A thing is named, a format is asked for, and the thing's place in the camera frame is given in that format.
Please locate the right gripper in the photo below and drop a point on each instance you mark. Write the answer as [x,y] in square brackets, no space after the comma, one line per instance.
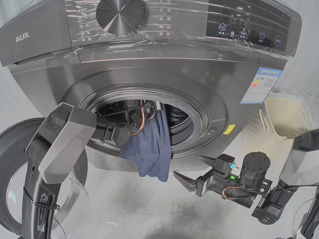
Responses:
[216,184]

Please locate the grey washing machine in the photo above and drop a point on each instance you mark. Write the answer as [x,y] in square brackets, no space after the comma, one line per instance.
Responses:
[159,66]

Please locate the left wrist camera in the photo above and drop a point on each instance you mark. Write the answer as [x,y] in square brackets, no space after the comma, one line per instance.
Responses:
[160,106]

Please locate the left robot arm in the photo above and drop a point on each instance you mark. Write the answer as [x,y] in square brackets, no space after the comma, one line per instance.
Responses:
[67,138]

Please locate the washing machine door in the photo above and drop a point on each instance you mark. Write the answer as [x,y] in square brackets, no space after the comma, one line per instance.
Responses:
[11,146]

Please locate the black garment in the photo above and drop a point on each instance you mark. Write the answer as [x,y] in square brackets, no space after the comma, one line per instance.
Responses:
[178,116]

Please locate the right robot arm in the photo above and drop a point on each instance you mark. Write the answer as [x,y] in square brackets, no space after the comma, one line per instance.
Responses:
[256,167]

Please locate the cream laundry basket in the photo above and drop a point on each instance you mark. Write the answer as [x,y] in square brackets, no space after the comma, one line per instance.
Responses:
[281,118]

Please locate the dark blue garment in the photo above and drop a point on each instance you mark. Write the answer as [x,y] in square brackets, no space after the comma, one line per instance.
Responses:
[149,146]

